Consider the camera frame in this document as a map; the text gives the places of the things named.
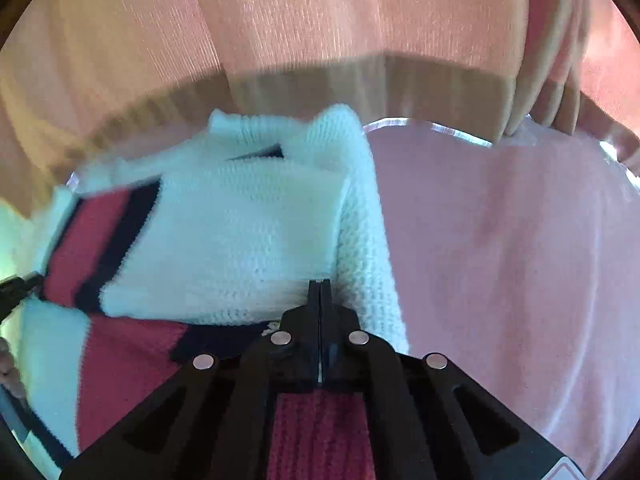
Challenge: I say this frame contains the person's left hand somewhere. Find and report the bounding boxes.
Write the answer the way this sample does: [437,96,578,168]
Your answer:
[0,336,25,402]

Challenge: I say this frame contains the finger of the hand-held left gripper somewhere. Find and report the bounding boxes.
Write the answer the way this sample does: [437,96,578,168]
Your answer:
[0,271,44,322]

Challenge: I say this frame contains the pink table cover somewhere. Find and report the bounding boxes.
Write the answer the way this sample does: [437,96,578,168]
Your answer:
[364,119,640,480]

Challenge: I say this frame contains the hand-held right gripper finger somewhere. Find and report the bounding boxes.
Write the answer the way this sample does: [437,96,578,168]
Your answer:
[320,280,587,480]
[59,280,321,480]

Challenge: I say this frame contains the white knit sweater red navy stripes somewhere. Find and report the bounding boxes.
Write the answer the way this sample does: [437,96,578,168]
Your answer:
[10,104,412,480]

